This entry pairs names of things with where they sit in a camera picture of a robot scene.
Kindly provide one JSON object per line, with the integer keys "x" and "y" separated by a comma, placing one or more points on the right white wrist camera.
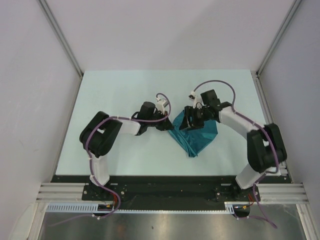
{"x": 196, "y": 100}

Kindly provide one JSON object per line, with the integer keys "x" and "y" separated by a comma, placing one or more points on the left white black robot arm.
{"x": 99, "y": 135}

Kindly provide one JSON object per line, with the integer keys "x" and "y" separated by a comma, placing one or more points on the right aluminium corner post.
{"x": 279, "y": 35}

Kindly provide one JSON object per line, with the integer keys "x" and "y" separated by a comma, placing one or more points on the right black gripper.
{"x": 189, "y": 111}

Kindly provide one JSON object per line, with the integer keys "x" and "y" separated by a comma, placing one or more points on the teal satin napkin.
{"x": 193, "y": 141}

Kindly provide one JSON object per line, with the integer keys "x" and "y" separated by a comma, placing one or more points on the left aluminium corner post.
{"x": 55, "y": 26}

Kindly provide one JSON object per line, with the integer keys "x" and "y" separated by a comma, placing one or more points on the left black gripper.
{"x": 165, "y": 125}

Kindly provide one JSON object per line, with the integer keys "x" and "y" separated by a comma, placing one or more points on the aluminium corner post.
{"x": 55, "y": 26}
{"x": 279, "y": 35}

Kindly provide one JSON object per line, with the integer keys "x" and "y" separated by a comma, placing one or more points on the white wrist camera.
{"x": 196, "y": 100}
{"x": 161, "y": 105}

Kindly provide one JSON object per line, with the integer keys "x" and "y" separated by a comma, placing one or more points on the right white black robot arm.
{"x": 265, "y": 146}

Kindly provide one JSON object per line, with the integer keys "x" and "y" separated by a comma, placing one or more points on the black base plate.
{"x": 163, "y": 193}

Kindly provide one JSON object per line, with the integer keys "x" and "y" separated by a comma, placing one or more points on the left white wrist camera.
{"x": 161, "y": 105}

